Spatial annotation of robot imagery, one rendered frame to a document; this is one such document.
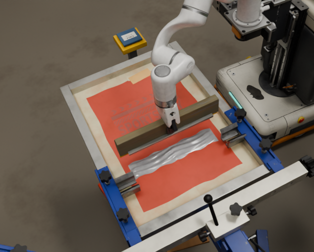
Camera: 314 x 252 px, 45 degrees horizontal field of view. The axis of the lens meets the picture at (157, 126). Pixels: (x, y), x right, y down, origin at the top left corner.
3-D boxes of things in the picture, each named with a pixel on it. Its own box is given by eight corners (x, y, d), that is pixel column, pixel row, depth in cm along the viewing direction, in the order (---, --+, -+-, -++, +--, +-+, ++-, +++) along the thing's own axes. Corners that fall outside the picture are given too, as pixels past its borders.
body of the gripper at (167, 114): (182, 102, 123) (183, 123, 132) (168, 82, 129) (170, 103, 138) (161, 112, 122) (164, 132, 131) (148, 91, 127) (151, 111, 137)
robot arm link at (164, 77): (171, 43, 122) (197, 53, 118) (173, 66, 130) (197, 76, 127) (144, 73, 115) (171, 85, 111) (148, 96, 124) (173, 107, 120)
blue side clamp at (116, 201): (98, 179, 146) (94, 169, 140) (110, 173, 147) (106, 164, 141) (129, 248, 129) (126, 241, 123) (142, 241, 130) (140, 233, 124)
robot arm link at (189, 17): (212, 16, 119) (188, 79, 125) (177, 4, 124) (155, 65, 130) (202, 11, 112) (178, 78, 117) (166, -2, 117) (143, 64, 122)
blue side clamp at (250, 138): (223, 120, 157) (224, 110, 151) (233, 116, 158) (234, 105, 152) (267, 177, 140) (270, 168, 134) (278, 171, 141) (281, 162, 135)
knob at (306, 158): (289, 168, 137) (293, 157, 131) (302, 162, 138) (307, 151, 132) (303, 184, 133) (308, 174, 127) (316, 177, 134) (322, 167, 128)
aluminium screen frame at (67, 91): (61, 93, 172) (59, 87, 169) (176, 46, 184) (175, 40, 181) (132, 246, 128) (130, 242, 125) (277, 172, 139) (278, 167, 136)
